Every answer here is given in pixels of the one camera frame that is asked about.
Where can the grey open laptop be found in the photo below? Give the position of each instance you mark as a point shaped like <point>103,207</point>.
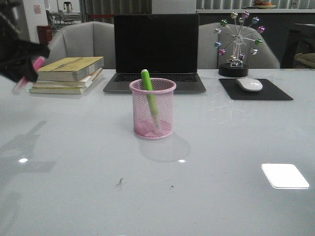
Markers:
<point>164,44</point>

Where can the black mouse pad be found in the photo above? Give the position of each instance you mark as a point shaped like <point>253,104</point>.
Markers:
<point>269,92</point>

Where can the bottom book yellow spine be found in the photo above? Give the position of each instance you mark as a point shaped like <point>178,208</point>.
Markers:
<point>75,91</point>

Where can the ferris wheel desk ornament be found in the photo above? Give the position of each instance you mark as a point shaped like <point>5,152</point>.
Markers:
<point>234,65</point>

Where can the grey left armchair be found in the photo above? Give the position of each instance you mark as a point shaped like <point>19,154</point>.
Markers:
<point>90,39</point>

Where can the pink highlighter pen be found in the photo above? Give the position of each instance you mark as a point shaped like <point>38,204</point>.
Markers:
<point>29,75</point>

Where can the grey right armchair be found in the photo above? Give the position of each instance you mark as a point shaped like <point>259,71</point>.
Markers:
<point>257,56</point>

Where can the white computer mouse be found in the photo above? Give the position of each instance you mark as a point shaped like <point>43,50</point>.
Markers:
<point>249,84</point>

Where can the red bin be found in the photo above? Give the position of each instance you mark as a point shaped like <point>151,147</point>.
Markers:
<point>44,34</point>

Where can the grey armchair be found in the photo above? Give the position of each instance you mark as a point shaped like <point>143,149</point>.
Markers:
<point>90,39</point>
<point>257,56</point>

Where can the fruit bowl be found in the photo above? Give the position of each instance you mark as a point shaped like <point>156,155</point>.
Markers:
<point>261,4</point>

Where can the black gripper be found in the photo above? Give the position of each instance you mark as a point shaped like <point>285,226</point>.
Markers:
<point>14,52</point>

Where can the pink mesh pen holder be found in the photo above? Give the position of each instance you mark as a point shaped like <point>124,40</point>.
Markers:
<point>143,123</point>

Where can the yellow top book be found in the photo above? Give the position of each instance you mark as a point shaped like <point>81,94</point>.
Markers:
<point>71,69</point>

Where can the green highlighter pen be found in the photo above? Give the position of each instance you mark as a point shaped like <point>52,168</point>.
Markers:
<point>147,85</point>

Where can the white middle book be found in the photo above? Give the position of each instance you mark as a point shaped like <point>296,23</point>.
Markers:
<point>85,82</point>

